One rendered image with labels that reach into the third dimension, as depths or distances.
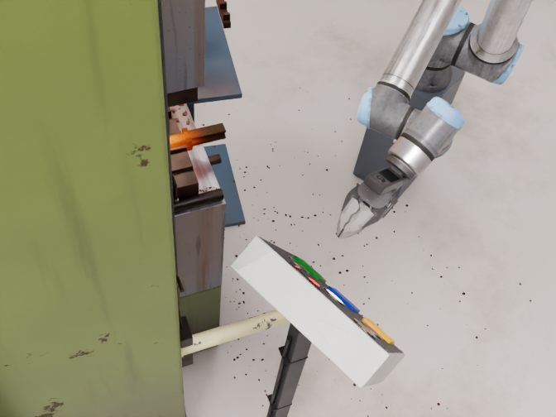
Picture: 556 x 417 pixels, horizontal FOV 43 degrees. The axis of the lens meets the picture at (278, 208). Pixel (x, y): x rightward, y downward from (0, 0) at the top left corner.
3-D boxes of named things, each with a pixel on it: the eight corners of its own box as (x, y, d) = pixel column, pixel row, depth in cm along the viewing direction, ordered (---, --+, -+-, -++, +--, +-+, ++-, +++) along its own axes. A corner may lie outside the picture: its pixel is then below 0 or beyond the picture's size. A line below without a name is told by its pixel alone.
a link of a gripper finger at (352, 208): (342, 240, 158) (368, 209, 158) (337, 236, 153) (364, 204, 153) (332, 232, 160) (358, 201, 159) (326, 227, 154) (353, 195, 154)
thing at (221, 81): (217, 10, 236) (217, 6, 234) (242, 98, 215) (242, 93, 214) (127, 19, 230) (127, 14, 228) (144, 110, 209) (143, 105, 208)
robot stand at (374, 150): (380, 143, 308) (414, 41, 258) (422, 170, 301) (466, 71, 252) (352, 174, 297) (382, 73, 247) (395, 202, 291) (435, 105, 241)
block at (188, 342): (185, 323, 169) (185, 315, 166) (193, 345, 166) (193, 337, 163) (174, 326, 169) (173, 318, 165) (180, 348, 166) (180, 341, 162)
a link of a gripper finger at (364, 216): (352, 249, 157) (379, 218, 157) (347, 245, 152) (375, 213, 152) (342, 240, 158) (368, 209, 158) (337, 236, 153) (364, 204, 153)
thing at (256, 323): (328, 296, 197) (330, 288, 193) (334, 313, 195) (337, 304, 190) (176, 342, 186) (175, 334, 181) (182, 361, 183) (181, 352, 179)
